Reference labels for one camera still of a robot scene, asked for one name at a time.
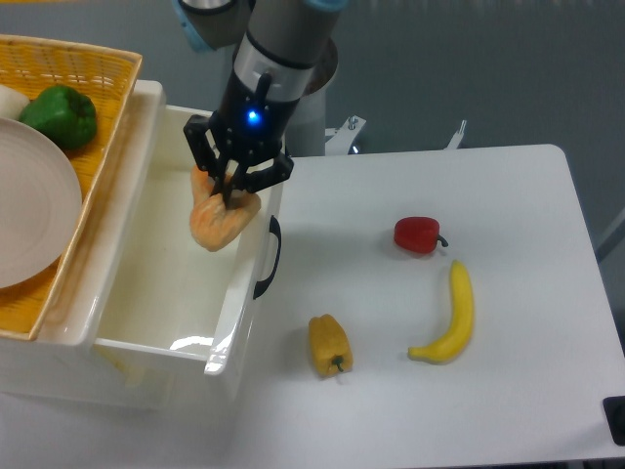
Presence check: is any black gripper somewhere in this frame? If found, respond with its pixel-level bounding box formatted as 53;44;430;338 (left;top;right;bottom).
184;72;295;210

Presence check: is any orange triangle bread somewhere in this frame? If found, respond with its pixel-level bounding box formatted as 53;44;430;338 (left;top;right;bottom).
189;166;262;252

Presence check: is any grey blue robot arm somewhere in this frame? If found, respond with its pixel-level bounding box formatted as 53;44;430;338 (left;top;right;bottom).
178;1;346;202

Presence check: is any white open upper drawer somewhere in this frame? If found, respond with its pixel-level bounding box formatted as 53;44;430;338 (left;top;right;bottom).
95;106;282;375

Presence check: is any white drawer cabinet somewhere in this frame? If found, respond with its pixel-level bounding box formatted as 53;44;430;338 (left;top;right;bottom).
0;79;286;410

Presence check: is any green bell pepper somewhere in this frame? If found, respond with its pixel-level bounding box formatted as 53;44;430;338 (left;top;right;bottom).
19;85;98;150

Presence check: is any pink plate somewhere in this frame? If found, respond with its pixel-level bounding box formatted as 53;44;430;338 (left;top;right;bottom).
1;118;82;287

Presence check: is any red bell pepper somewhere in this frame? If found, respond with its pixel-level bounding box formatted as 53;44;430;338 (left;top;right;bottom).
394;216;448;254

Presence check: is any yellow bell pepper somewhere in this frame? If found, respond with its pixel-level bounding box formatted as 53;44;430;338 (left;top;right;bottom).
309;314;354;378

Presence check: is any yellow woven basket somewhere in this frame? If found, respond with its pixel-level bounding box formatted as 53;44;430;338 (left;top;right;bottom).
1;34;143;341

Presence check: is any white round food item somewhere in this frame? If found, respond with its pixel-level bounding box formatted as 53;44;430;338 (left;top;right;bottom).
0;85;30;120

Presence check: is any yellow banana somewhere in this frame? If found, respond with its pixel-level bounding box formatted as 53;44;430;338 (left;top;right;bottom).
407;260;475;364

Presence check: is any black object at table edge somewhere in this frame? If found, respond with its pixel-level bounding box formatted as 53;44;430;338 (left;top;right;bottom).
603;396;625;447

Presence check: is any black drawer handle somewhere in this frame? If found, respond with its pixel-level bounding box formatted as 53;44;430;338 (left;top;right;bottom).
253;215;282;300

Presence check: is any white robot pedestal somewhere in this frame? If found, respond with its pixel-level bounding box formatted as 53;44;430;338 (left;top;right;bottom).
285;39;339;157

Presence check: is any white metal table bracket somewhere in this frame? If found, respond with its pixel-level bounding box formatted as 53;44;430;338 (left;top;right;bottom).
445;119;467;150

